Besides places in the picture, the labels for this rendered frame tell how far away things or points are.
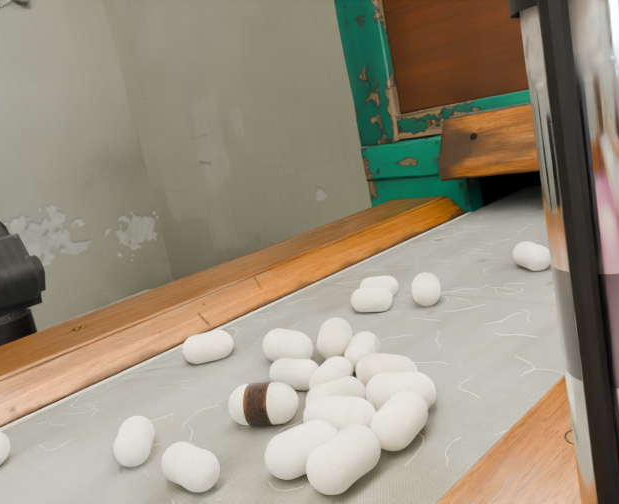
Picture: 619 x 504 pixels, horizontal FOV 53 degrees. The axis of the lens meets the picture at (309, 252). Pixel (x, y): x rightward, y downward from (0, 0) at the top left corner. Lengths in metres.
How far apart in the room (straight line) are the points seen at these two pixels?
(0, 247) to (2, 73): 1.83
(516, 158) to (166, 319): 0.40
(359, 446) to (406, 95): 0.63
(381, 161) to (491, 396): 0.58
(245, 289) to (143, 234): 2.17
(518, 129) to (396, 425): 0.47
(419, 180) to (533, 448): 0.63
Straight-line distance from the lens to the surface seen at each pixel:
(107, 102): 2.69
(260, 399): 0.32
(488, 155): 0.71
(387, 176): 0.86
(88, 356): 0.48
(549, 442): 0.24
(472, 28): 0.79
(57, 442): 0.40
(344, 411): 0.29
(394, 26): 0.85
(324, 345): 0.38
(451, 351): 0.38
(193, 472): 0.29
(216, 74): 2.26
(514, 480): 0.22
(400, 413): 0.28
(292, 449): 0.27
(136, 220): 2.69
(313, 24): 1.92
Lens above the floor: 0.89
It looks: 11 degrees down
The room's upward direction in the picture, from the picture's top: 12 degrees counter-clockwise
